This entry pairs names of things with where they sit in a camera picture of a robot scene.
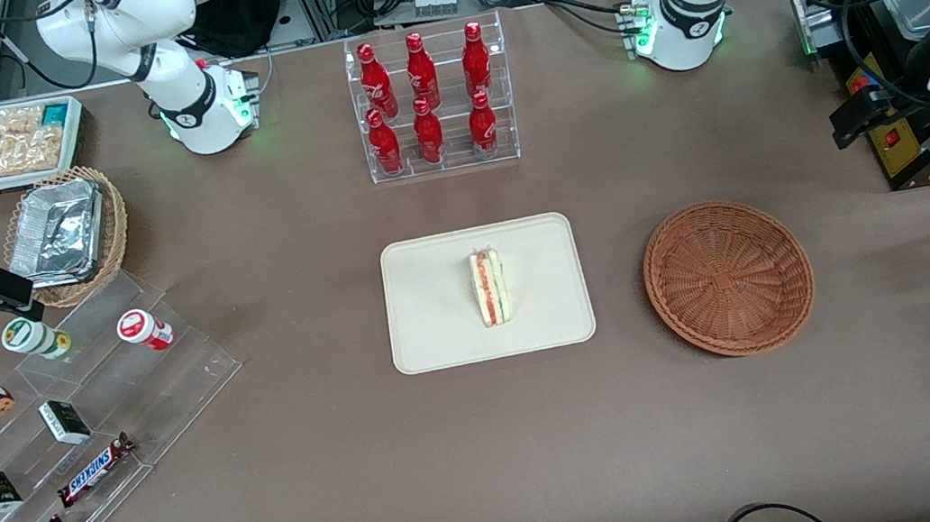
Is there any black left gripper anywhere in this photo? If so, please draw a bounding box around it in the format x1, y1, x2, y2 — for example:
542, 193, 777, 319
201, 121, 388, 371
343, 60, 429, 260
819, 27, 930, 149

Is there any triangular sandwich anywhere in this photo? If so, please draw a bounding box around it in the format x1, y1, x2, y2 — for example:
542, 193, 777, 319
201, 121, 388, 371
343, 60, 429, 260
466, 244, 515, 330

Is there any aluminium foil tray stack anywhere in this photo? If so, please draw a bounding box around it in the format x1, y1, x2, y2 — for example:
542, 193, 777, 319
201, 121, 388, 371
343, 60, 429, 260
0, 174, 113, 291

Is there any oval light wicker basket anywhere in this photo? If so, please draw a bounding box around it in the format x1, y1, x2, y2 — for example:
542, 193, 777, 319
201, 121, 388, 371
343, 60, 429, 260
0, 160, 139, 315

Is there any round brown wicker basket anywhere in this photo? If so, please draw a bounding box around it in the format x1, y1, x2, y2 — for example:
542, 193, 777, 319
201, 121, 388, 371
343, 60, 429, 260
634, 188, 825, 369

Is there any beige rectangular tray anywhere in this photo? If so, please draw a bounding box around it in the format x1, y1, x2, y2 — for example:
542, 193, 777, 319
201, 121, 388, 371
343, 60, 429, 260
375, 208, 601, 378

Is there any green lid white cup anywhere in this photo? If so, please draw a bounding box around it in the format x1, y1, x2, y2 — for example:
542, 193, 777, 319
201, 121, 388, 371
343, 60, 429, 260
0, 310, 74, 367

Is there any clear cracker bag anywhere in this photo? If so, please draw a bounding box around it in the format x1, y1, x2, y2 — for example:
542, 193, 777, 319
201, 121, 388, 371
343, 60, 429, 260
0, 104, 49, 138
0, 124, 68, 178

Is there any red lid white cup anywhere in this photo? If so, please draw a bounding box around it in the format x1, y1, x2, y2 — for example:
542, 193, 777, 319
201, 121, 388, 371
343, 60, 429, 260
114, 305, 176, 357

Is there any white plastic bin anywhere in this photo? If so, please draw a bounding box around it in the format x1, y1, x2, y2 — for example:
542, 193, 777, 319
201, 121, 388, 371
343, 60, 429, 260
0, 94, 93, 194

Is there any clear acrylic step display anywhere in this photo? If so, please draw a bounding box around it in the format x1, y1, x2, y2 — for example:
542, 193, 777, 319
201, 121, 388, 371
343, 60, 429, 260
0, 256, 264, 522

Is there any red cola bottle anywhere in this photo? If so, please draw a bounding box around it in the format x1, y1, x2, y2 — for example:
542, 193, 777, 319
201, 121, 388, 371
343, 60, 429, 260
457, 19, 497, 100
464, 89, 502, 161
401, 30, 442, 113
364, 105, 406, 178
410, 96, 448, 168
355, 40, 400, 121

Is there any black bag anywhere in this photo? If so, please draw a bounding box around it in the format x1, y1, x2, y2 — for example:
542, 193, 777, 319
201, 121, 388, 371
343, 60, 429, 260
178, 0, 295, 64

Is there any clear acrylic bottle rack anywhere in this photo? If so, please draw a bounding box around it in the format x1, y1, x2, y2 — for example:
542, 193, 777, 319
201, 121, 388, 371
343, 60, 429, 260
341, 10, 523, 187

